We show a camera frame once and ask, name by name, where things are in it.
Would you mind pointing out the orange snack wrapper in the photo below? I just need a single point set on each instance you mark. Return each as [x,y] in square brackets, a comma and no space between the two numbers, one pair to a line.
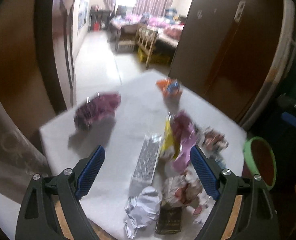
[170,88]

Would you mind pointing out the white table cloth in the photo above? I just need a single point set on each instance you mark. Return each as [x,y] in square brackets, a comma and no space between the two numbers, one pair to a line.
[142,110]

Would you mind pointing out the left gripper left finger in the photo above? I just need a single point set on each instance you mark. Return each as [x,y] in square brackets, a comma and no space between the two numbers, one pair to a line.
[37,217]

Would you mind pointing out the pink Pocky wrapper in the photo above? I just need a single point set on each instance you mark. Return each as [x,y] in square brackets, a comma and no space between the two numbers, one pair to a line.
[187,135]

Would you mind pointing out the green rimmed trash bin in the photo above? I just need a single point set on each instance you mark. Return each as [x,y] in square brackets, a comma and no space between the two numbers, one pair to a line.
[259,159]

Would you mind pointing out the white paper ball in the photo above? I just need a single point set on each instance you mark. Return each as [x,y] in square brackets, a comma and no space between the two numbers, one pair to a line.
[142,210]

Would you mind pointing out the wooden bed footboard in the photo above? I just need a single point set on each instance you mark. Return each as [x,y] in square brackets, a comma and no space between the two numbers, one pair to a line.
[145,38]

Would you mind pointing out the dark Baisha cigarette pack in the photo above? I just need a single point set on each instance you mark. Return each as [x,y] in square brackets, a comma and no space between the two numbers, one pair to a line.
[169,221]

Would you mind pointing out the clear plastic bottle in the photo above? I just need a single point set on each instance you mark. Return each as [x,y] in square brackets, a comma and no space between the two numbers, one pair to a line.
[219,160]

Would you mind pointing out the crumpled printed paper wrapper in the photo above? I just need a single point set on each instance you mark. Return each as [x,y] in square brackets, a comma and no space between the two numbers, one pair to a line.
[214,141]

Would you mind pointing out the open brown wooden door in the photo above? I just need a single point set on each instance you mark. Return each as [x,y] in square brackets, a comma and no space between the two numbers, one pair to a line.
[36,56]

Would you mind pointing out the dark brown wardrobe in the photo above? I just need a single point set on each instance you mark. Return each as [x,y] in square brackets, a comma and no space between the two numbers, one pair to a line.
[226,51]

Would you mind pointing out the crumpled purple snack bag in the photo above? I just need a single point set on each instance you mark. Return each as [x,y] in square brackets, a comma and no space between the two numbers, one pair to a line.
[102,106]

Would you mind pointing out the yellow drink carton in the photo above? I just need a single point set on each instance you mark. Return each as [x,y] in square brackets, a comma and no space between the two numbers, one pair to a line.
[170,146]

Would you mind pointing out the blue wall poster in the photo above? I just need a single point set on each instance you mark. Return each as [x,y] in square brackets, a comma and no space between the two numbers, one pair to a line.
[82,13]

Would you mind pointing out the red bucket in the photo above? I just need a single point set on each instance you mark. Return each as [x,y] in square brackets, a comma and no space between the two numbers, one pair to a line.
[96,26]

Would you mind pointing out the bed with pink bedding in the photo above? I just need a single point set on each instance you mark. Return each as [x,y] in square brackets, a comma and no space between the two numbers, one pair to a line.
[168,32]

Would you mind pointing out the white storage crate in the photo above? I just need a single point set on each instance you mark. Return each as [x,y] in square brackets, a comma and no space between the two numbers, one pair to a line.
[125,46]

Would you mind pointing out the yellow plastic crate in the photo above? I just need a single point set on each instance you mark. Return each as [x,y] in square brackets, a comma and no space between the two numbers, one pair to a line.
[159,59]

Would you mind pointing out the dark wooden desk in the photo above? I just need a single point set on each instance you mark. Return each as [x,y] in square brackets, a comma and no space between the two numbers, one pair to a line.
[100,16]

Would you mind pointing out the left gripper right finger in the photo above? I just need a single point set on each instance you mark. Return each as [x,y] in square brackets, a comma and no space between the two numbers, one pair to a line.
[256,219]

